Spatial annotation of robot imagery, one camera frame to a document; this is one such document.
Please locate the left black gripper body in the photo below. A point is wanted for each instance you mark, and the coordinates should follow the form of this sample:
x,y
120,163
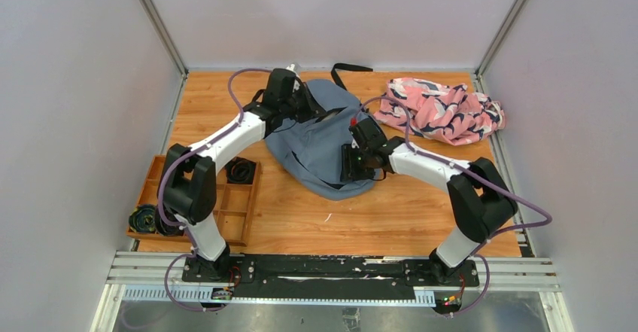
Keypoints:
x,y
309,108

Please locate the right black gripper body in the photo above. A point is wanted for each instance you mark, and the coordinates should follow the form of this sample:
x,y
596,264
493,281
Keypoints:
x,y
366,169

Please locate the blue student backpack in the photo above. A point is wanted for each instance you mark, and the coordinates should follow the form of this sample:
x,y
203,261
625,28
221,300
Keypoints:
x,y
312,151

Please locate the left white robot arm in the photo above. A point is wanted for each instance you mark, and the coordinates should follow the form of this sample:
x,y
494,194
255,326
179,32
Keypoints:
x,y
188,189

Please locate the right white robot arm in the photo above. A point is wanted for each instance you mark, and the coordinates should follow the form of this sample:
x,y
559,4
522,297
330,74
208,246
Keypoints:
x,y
480,201

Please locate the pink floral cloth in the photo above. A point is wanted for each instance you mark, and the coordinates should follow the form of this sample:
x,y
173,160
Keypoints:
x,y
452,115

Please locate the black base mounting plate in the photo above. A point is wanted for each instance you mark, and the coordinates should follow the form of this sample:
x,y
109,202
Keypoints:
x,y
329,277

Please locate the dark rolled sock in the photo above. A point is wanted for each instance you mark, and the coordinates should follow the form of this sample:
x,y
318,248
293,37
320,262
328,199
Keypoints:
x,y
164,229

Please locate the green patterned rolled sock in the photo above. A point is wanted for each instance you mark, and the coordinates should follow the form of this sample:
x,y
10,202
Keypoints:
x,y
142,219

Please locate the aluminium frame rail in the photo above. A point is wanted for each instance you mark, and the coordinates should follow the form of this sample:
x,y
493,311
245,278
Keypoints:
x,y
153,276

